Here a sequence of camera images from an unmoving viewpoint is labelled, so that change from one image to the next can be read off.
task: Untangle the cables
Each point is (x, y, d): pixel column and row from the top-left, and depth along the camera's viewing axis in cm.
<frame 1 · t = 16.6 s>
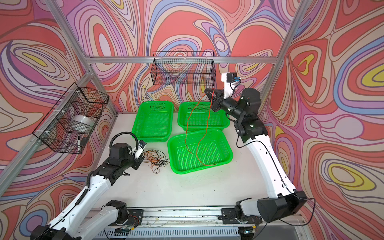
left hand: (141, 152, 82), fingers closed
right hand: (205, 94, 62), fingers closed
left green basket: (153, 121, 117), on the table
rear right green basket: (195, 116, 121), on the table

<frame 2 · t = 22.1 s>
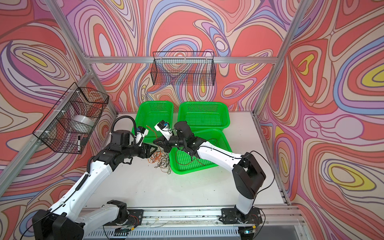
left hand: (153, 145, 78), fingers open
right hand: (156, 144, 75), fingers closed
the named things where they were.

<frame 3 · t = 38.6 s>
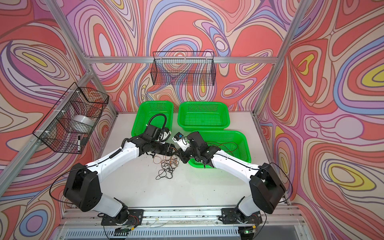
left hand: (173, 149, 85), fingers open
right hand: (178, 154, 81), fingers closed
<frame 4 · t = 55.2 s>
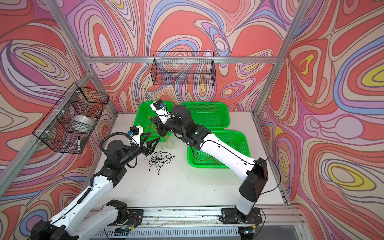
left hand: (155, 136, 73), fingers open
right hand: (153, 122, 67), fingers closed
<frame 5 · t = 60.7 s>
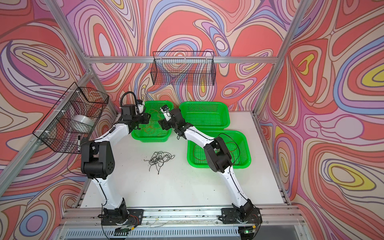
left hand: (149, 113, 97), fingers open
right hand: (164, 120, 97), fingers open
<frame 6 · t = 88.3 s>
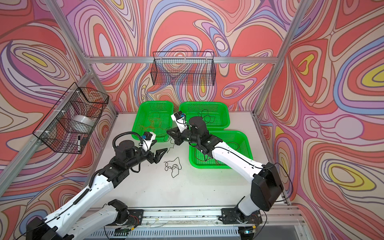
left hand: (162, 144, 74), fingers open
right hand: (168, 134, 73), fingers closed
